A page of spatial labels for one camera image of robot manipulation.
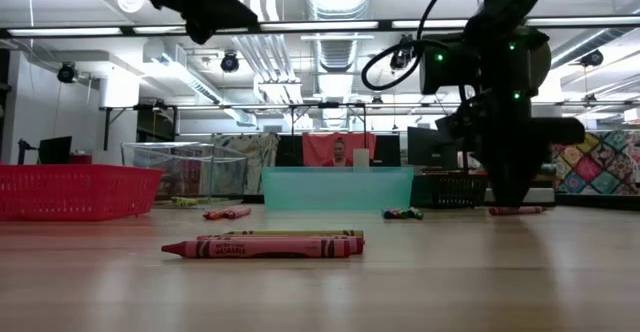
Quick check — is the red cloth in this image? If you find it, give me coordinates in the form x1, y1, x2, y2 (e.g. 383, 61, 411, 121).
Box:
302, 131, 378, 168

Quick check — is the red plastic basket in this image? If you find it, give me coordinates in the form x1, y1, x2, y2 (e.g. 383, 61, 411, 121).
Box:
0, 163, 164, 222

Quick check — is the floral patterned cloth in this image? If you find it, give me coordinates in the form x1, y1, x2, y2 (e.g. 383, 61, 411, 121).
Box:
212, 131, 280, 196

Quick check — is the black metal table frame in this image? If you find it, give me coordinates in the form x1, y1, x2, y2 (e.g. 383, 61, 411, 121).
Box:
98, 102, 177, 166

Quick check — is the dark shelf unit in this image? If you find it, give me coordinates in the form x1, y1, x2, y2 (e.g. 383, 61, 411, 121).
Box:
135, 109, 176, 143

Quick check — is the black hanging camera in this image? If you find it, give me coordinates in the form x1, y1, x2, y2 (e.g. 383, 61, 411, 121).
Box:
391, 34, 416, 71

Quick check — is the clear plastic bin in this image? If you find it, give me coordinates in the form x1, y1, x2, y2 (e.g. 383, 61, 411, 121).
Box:
121, 141, 249, 206

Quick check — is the teal plastic bin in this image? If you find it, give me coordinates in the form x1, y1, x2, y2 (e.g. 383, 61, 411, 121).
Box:
260, 166, 415, 211

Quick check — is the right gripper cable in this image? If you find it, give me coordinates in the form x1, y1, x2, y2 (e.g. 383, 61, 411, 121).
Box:
361, 0, 476, 92

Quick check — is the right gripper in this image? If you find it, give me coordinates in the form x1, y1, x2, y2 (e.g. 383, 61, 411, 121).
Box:
479, 114, 586, 208

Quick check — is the white desk lamp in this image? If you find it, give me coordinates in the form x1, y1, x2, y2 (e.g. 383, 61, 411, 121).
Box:
468, 24, 556, 208

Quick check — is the black plastic basket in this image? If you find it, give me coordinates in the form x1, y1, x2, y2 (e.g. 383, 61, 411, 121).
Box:
413, 171, 490, 209

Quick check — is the colourful patchwork quilt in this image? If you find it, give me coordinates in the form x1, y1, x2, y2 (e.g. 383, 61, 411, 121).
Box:
548, 130, 640, 196

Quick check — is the black overhead light bar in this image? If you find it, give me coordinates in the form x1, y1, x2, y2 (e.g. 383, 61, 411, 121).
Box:
0, 16, 640, 37

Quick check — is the person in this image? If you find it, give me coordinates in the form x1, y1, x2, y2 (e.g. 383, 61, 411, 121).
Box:
322, 137, 354, 168

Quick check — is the black ceiling spotlight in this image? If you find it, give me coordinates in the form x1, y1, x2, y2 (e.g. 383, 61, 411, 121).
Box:
219, 50, 240, 74
579, 49, 605, 68
56, 61, 80, 84

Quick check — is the black partition panel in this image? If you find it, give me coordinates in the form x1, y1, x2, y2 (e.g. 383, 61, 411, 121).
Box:
278, 134, 305, 168
374, 134, 402, 168

